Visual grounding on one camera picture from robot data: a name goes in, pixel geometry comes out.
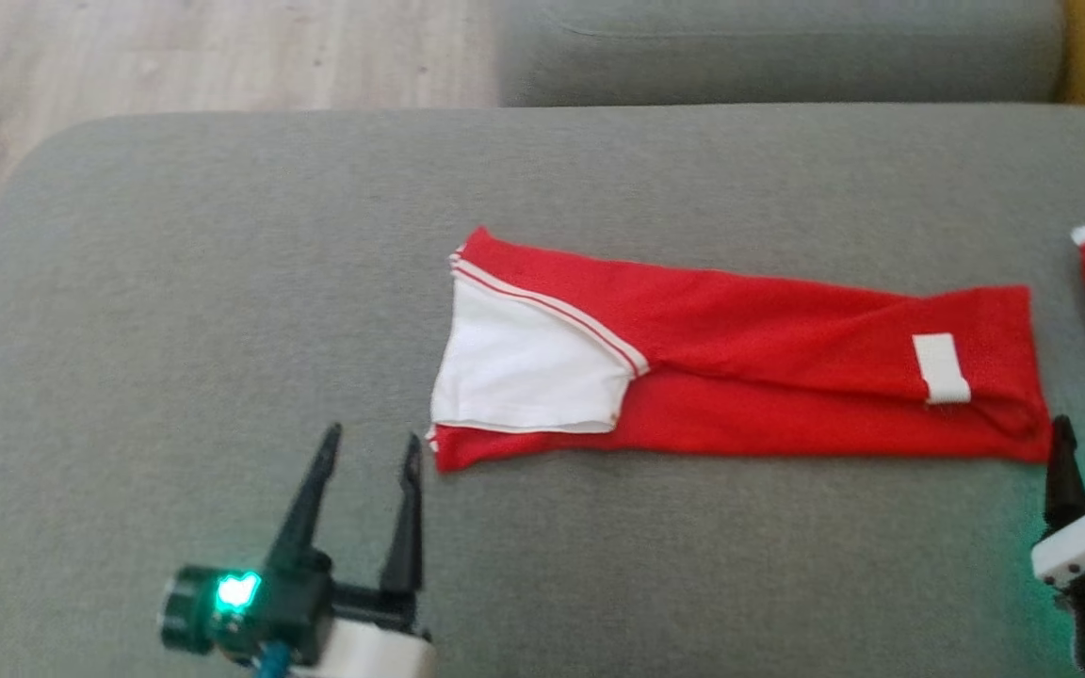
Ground large grey sofa seat cushion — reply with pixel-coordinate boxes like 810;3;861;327
0;104;1085;678

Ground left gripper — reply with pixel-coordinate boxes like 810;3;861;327
260;423;438;678

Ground small grey sofa cushion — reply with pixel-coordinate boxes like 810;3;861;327
495;0;1068;107

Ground red shorts with white pocket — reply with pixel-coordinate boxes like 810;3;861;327
425;226;1054;474

